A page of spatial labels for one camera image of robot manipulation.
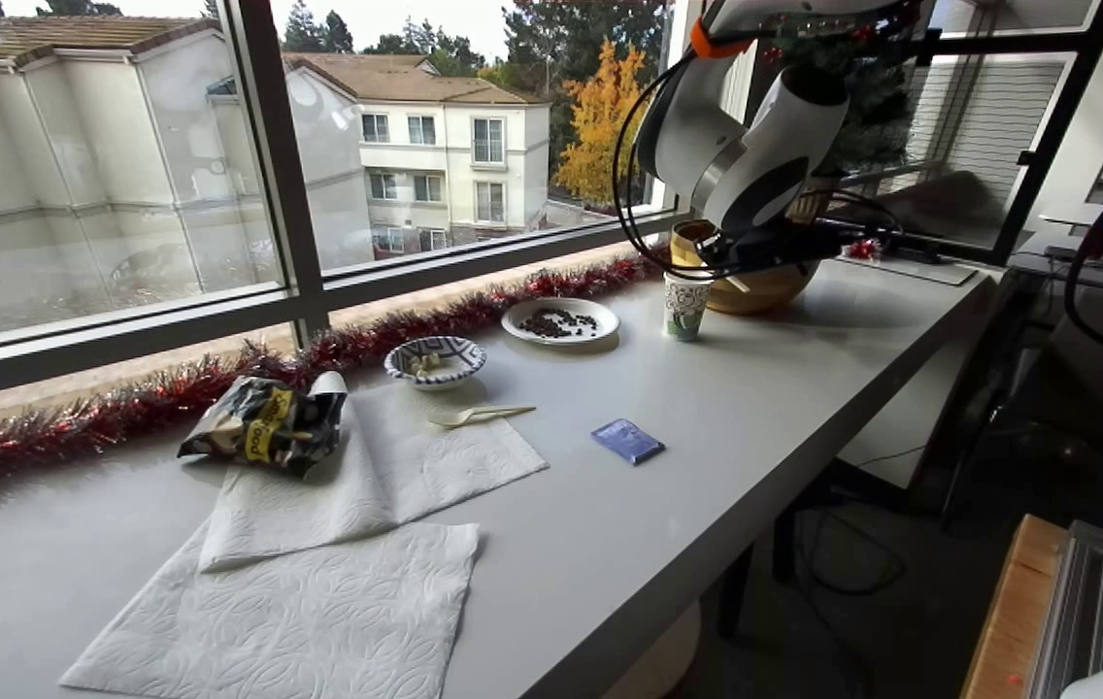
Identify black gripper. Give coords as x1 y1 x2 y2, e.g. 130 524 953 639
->
679 216 856 274

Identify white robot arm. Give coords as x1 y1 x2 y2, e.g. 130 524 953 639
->
615 0 1085 280

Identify patterned paper cup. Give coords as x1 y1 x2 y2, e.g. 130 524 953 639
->
663 274 712 340

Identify large wooden bowl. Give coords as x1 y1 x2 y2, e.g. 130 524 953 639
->
670 216 816 315

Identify white plate with dark bits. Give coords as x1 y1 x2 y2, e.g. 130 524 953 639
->
500 294 618 346

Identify blue card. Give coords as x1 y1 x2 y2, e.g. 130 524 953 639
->
591 421 663 465

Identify cream plastic fork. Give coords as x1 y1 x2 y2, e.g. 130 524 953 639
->
434 405 536 431

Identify white popcorn pieces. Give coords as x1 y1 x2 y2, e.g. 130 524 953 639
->
408 349 456 379

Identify blue patterned paper bowl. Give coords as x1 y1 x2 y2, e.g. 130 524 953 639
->
384 335 485 388

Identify near white paper towel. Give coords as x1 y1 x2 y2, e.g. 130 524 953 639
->
200 384 549 570

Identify white paper towel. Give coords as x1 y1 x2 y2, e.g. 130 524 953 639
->
64 524 482 699
200 384 549 570

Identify crumpled snack bag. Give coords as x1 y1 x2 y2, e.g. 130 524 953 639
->
179 374 349 476

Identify far white paper towel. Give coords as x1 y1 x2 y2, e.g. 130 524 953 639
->
64 524 482 699

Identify red tinsel garland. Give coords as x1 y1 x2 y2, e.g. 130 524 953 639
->
0 247 654 482

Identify aluminium rail frame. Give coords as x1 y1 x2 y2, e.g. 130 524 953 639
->
1028 522 1103 699

